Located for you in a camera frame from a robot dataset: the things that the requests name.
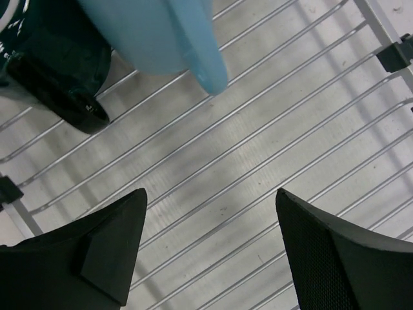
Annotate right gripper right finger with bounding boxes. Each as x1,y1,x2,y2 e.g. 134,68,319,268
276,189,412,309

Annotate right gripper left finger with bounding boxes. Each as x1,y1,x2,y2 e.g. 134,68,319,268
1,189,148,309

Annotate light blue ceramic mug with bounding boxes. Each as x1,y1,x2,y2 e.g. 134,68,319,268
79,0,228,95

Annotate dark green glossy mug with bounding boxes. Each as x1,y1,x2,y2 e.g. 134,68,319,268
1,0,112,134

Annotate silver wire dish rack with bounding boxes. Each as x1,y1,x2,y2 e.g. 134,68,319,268
1,1,412,309

